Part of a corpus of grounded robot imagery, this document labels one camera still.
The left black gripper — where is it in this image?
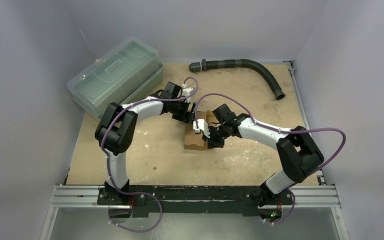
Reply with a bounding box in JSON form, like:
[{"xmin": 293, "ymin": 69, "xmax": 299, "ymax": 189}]
[{"xmin": 170, "ymin": 98, "xmax": 197, "ymax": 126}]

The brown cardboard box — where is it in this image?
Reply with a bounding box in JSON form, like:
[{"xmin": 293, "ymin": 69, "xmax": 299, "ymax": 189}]
[{"xmin": 183, "ymin": 110, "xmax": 218, "ymax": 151}]

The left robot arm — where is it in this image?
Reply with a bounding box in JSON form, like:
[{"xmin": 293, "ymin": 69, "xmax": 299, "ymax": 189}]
[{"xmin": 94, "ymin": 82, "xmax": 198, "ymax": 205}]

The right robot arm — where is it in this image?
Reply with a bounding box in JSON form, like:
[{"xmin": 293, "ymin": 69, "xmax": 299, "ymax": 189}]
[{"xmin": 193, "ymin": 104, "xmax": 325, "ymax": 204}]

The clear plastic storage box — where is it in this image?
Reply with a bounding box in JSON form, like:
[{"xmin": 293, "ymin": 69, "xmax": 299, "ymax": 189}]
[{"xmin": 67, "ymin": 37, "xmax": 163, "ymax": 120}]

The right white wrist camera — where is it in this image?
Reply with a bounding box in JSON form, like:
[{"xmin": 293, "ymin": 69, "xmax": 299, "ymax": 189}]
[{"xmin": 192, "ymin": 119, "xmax": 210, "ymax": 141}]

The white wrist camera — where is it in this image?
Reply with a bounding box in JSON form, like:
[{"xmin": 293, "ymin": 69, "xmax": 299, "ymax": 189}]
[
  {"xmin": 180, "ymin": 83, "xmax": 195, "ymax": 101},
  {"xmin": 192, "ymin": 119, "xmax": 210, "ymax": 141}
]

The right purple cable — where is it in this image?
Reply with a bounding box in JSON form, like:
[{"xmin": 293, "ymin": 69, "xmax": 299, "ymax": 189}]
[{"xmin": 193, "ymin": 92, "xmax": 347, "ymax": 227}]

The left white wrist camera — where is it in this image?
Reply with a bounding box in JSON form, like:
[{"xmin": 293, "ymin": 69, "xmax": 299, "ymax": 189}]
[{"xmin": 180, "ymin": 83, "xmax": 195, "ymax": 101}]

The black corrugated hose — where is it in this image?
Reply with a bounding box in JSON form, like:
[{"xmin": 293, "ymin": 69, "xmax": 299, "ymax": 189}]
[{"xmin": 188, "ymin": 58, "xmax": 286, "ymax": 101}]

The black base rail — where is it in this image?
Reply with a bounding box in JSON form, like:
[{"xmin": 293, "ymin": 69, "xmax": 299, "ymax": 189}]
[{"xmin": 97, "ymin": 184, "xmax": 293, "ymax": 219}]

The aluminium frame profile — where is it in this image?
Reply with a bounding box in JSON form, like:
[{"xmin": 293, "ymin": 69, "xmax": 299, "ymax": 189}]
[{"xmin": 39, "ymin": 185, "xmax": 350, "ymax": 240}]

